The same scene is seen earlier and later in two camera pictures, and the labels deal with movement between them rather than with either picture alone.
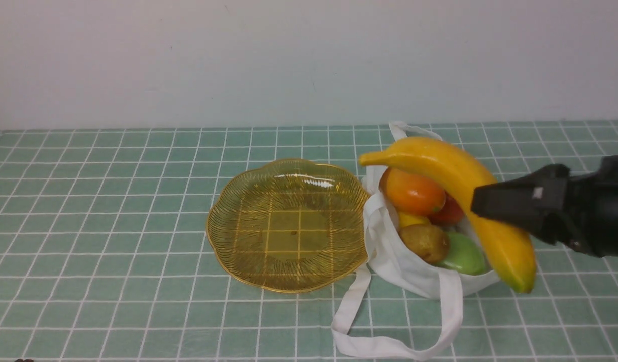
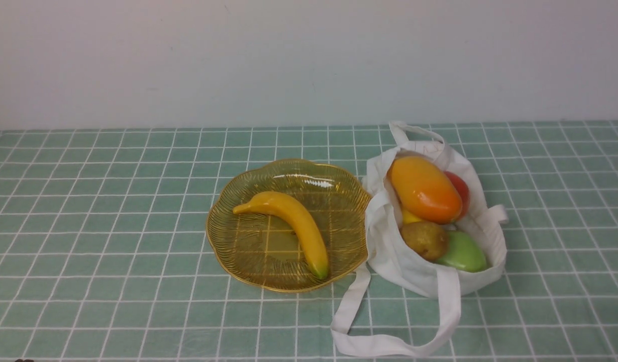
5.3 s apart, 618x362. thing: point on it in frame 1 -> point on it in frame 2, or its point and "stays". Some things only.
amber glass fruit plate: x=291 y=225 stays
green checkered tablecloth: x=98 y=251 stays
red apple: x=451 y=213 -> x=464 y=191
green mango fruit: x=464 y=254 stays
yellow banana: x=506 y=249 -> x=278 y=205
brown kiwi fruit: x=428 y=242 stays
